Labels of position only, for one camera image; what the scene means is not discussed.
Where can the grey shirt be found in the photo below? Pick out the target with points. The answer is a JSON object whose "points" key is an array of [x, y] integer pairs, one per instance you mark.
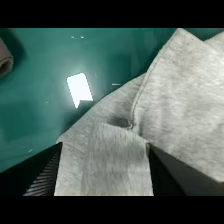
{"points": [[166, 110]]}

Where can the brown garment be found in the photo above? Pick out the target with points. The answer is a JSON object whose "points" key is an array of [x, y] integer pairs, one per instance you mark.
{"points": [[4, 63]]}

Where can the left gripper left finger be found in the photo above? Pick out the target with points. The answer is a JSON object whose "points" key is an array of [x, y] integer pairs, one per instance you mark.
{"points": [[36, 176]]}

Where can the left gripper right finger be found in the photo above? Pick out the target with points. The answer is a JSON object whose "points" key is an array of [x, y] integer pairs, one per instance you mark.
{"points": [[180, 180]]}

